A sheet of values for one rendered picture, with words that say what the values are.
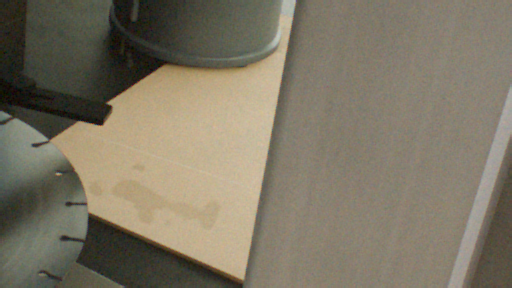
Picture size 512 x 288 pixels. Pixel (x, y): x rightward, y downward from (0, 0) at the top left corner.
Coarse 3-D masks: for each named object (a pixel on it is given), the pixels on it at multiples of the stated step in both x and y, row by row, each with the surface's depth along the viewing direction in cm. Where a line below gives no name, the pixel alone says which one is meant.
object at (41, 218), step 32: (0, 128) 80; (32, 128) 80; (0, 160) 76; (32, 160) 77; (64, 160) 77; (0, 192) 73; (32, 192) 73; (64, 192) 74; (0, 224) 70; (32, 224) 70; (64, 224) 71; (0, 256) 67; (32, 256) 67; (64, 256) 68
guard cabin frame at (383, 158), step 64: (320, 0) 7; (384, 0) 7; (448, 0) 7; (320, 64) 7; (384, 64) 7; (448, 64) 7; (320, 128) 8; (384, 128) 7; (448, 128) 7; (320, 192) 8; (384, 192) 8; (448, 192) 7; (256, 256) 8; (320, 256) 8; (384, 256) 8; (448, 256) 8
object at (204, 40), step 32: (128, 0) 135; (160, 0) 132; (192, 0) 131; (224, 0) 132; (256, 0) 134; (128, 32) 137; (160, 32) 134; (192, 32) 133; (224, 32) 134; (256, 32) 137; (128, 64) 135; (192, 64) 135; (224, 64) 136
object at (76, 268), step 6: (78, 264) 83; (72, 270) 82; (78, 270) 82; (84, 270) 83; (90, 270) 83; (48, 276) 81; (66, 276) 82; (72, 276) 82; (78, 276) 82; (84, 276) 82; (90, 276) 82; (96, 276) 82; (102, 276) 82; (60, 282) 81; (66, 282) 81; (72, 282) 81; (78, 282) 81; (84, 282) 81; (90, 282) 81; (96, 282) 81; (102, 282) 82; (108, 282) 82; (114, 282) 82
